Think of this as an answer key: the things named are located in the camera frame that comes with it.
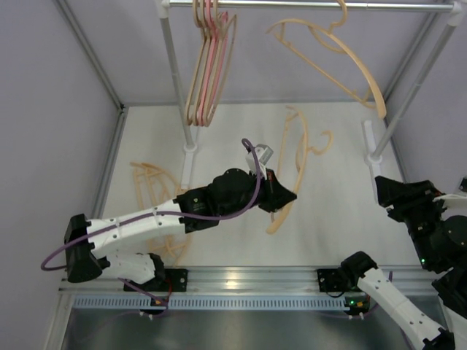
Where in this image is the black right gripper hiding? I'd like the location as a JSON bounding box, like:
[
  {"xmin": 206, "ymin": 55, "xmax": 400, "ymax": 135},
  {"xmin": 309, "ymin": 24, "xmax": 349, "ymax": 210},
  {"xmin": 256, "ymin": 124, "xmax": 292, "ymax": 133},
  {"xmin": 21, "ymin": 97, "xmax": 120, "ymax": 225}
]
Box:
[{"xmin": 374, "ymin": 176, "xmax": 448, "ymax": 269}]

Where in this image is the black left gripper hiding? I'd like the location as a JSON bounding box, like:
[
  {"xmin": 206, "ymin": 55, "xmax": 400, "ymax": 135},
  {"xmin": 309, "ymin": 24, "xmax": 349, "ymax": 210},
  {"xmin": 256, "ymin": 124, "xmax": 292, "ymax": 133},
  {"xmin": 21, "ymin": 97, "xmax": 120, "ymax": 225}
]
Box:
[{"xmin": 219, "ymin": 167, "xmax": 296, "ymax": 218}]

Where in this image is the pink plastic hanger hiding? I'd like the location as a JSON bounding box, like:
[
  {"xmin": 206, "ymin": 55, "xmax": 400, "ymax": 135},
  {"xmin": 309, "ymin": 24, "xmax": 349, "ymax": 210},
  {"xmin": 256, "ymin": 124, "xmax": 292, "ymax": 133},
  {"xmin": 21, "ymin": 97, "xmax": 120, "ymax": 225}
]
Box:
[{"xmin": 185, "ymin": 0, "xmax": 236, "ymax": 127}]

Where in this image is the tan hanger of group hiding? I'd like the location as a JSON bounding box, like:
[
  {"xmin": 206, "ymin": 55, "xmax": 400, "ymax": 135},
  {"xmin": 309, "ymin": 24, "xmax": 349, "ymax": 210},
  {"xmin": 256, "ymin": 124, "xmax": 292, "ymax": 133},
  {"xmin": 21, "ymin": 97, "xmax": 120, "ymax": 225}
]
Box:
[{"xmin": 202, "ymin": 12, "xmax": 237, "ymax": 127}]

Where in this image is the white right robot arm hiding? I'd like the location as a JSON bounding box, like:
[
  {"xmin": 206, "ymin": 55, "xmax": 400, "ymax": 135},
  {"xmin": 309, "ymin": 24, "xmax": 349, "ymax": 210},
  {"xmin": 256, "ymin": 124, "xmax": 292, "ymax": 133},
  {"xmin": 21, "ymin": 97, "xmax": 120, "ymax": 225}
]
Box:
[{"xmin": 338, "ymin": 176, "xmax": 466, "ymax": 349}]

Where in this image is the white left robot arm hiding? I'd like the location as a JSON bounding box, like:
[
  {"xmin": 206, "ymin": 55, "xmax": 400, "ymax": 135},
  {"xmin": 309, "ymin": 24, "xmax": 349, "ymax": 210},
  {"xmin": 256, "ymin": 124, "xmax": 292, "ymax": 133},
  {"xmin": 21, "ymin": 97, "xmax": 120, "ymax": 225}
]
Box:
[{"xmin": 64, "ymin": 168, "xmax": 297, "ymax": 291}]

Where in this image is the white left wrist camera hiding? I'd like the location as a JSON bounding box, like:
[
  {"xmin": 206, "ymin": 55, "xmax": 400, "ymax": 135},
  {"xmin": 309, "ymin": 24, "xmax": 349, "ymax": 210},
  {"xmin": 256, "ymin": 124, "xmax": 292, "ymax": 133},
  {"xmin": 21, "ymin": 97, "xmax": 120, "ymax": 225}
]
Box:
[{"xmin": 246, "ymin": 144, "xmax": 274, "ymax": 174}]

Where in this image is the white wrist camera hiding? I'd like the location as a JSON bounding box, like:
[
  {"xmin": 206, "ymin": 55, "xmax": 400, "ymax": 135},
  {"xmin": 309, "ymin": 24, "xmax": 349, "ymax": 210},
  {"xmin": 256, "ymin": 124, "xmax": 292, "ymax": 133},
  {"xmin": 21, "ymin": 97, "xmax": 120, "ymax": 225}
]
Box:
[
  {"xmin": 433, "ymin": 176, "xmax": 466, "ymax": 209},
  {"xmin": 246, "ymin": 144, "xmax": 274, "ymax": 174}
]

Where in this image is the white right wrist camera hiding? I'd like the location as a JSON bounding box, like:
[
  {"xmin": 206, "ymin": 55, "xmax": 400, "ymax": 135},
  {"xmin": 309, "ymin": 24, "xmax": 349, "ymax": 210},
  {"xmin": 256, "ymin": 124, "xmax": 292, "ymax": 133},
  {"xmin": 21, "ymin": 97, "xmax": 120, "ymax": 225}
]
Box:
[{"xmin": 433, "ymin": 176, "xmax": 466, "ymax": 209}]

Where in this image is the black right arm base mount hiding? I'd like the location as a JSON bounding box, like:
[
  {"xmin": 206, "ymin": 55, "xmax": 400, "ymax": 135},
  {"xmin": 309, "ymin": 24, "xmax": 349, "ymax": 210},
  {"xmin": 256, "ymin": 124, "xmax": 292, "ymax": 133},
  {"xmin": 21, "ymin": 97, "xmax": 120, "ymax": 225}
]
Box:
[{"xmin": 317, "ymin": 268, "xmax": 357, "ymax": 298}]

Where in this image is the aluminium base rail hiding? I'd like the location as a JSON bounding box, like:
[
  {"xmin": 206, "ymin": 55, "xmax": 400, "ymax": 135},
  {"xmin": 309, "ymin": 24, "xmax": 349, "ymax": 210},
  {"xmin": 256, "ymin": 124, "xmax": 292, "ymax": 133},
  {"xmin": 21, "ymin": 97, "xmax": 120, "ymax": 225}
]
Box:
[{"xmin": 58, "ymin": 265, "xmax": 457, "ymax": 295}]

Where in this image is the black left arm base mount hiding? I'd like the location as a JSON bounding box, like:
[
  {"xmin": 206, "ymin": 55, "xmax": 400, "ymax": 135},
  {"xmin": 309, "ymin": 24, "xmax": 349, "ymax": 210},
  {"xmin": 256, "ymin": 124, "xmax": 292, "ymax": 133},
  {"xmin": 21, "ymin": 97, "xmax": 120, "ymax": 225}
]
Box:
[{"xmin": 129, "ymin": 268, "xmax": 188, "ymax": 292}]

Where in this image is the white slotted cable duct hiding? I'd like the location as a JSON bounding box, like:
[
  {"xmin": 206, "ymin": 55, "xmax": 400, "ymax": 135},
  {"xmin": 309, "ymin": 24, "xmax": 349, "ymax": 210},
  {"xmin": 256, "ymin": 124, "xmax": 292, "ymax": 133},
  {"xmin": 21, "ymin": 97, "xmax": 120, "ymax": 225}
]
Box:
[{"xmin": 73, "ymin": 295, "xmax": 368, "ymax": 311}]

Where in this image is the white clothes rack frame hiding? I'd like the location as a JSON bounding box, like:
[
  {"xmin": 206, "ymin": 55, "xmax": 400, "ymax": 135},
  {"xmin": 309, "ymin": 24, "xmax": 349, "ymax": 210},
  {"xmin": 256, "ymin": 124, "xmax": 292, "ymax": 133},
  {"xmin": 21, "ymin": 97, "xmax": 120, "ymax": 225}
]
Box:
[{"xmin": 153, "ymin": 0, "xmax": 467, "ymax": 187}]

